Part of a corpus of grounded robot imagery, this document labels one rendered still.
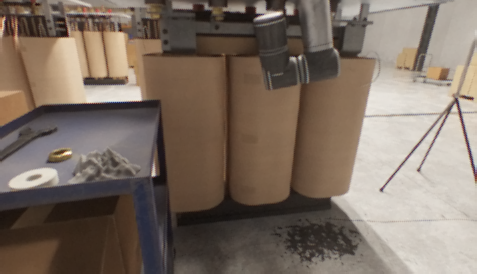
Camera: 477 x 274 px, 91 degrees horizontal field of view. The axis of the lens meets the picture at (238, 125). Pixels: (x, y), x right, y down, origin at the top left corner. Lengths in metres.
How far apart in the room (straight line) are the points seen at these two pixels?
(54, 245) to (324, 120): 1.27
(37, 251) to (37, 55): 2.75
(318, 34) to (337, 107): 0.64
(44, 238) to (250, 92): 0.97
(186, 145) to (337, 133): 0.87
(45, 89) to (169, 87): 2.20
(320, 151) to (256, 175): 0.41
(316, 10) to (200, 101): 0.65
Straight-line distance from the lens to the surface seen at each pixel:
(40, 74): 3.23
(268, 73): 0.88
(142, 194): 0.51
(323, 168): 1.57
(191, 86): 1.18
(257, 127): 1.28
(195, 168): 1.34
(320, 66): 0.90
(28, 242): 0.60
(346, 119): 1.50
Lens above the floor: 1.15
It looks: 20 degrees down
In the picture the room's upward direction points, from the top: 1 degrees clockwise
